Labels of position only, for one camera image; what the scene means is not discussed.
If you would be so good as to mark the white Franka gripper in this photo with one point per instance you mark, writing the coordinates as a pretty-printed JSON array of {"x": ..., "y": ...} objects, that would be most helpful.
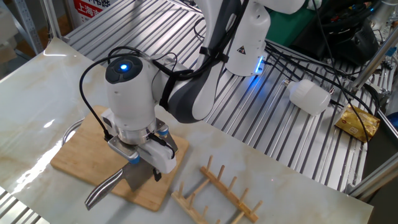
[{"x": 161, "y": 158}]

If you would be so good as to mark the steel cleaver knife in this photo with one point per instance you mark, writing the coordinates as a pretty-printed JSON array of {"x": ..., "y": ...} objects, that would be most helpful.
[{"x": 136, "y": 175}]

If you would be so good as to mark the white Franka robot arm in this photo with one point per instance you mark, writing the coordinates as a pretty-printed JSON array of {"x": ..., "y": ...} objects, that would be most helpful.
[{"x": 130, "y": 99}]

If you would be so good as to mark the wooden cutting board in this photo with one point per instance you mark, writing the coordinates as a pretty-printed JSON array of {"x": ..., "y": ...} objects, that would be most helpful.
[{"x": 81, "y": 155}]

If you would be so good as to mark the wooden dish rack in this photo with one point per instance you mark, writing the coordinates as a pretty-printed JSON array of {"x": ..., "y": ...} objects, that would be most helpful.
[{"x": 230, "y": 194}]

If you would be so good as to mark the marble pattern table sheet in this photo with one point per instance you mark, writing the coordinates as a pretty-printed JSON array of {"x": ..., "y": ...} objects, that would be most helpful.
[{"x": 280, "y": 193}]

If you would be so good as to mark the white LED bulb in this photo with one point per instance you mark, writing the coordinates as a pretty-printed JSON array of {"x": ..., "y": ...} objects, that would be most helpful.
[{"x": 311, "y": 96}]

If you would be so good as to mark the red and white sign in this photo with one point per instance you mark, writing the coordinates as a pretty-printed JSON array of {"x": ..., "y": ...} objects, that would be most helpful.
[{"x": 90, "y": 12}]

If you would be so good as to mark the green mat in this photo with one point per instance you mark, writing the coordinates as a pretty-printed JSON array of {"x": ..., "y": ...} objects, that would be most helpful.
[{"x": 286, "y": 28}]

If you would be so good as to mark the grey metal shelf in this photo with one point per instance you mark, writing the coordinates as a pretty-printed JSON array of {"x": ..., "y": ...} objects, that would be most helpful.
[{"x": 28, "y": 25}]

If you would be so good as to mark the gold foil packet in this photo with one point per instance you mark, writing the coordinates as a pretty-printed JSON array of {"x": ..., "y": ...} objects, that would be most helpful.
[{"x": 357, "y": 123}]

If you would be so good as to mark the black bag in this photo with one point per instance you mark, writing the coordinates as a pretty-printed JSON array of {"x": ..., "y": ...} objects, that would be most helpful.
[{"x": 351, "y": 40}]

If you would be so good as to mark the silver bracket with blue caps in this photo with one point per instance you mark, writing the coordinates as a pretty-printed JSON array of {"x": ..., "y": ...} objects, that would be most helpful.
[{"x": 122, "y": 149}]

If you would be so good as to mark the aluminium frame post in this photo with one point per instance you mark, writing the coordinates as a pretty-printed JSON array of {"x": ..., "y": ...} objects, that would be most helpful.
[
  {"x": 373, "y": 62},
  {"x": 376, "y": 177},
  {"x": 54, "y": 21}
]

